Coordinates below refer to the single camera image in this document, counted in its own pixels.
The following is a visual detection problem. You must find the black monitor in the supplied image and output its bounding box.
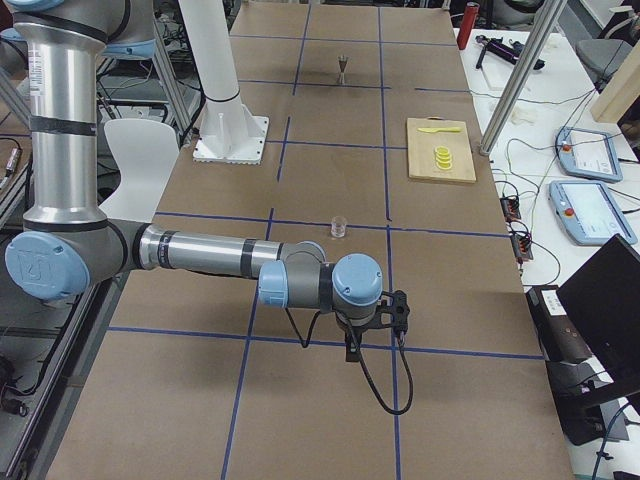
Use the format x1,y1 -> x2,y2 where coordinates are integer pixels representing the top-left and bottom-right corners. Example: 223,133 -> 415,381
526,234 -> 639,445

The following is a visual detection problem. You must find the aluminium frame post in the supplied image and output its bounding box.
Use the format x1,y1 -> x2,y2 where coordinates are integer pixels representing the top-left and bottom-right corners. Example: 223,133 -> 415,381
479,0 -> 567,156

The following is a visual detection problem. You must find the clear glass cup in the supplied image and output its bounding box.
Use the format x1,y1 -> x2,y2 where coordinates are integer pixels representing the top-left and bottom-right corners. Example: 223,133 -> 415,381
330,216 -> 348,238

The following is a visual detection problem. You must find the yellow plastic knife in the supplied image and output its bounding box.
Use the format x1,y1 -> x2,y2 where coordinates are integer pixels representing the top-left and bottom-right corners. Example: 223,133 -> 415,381
416,126 -> 462,134

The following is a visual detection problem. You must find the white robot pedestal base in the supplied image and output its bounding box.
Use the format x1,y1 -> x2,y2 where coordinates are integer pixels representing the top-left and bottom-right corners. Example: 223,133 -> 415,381
179,0 -> 269,165

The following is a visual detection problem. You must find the teach pendant tablet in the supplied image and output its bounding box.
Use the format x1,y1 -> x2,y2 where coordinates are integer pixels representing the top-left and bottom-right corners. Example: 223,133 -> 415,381
555,127 -> 623,183
548,180 -> 638,246

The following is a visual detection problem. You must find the wooden plank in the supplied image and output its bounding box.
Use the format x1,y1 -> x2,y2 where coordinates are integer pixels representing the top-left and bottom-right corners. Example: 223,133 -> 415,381
591,43 -> 640,123

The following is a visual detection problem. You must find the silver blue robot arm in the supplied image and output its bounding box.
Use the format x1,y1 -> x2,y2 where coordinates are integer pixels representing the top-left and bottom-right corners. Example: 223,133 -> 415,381
5,1 -> 410,362

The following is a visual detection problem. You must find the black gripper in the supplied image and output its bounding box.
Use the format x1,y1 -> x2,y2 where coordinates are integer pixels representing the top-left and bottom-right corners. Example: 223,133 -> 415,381
335,290 -> 409,361

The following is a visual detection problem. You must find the red cylinder bottle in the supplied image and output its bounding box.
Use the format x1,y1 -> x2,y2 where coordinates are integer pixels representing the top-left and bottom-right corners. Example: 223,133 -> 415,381
456,2 -> 479,50

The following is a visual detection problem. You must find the upper teach pendant tablet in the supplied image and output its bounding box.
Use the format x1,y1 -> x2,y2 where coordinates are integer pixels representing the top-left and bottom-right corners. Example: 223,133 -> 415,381
555,127 -> 623,183

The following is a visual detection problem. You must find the wooden cutting board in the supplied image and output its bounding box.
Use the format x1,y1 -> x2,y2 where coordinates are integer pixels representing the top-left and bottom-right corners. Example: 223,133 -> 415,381
406,118 -> 476,183

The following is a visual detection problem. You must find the steel jigger measuring cup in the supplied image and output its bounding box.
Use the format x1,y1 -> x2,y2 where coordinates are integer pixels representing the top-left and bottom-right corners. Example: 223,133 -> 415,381
337,55 -> 349,85

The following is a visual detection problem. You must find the lower teach pendant tablet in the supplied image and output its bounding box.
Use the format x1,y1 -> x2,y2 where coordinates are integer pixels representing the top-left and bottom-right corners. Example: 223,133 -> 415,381
548,180 -> 638,246

